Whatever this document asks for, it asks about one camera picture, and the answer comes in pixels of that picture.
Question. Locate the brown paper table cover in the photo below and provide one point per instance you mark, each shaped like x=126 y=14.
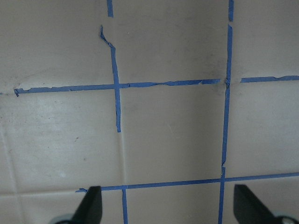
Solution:
x=166 y=104

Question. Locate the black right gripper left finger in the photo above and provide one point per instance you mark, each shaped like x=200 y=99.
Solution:
x=90 y=209

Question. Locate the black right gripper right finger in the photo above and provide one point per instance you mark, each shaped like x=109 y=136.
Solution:
x=248 y=209

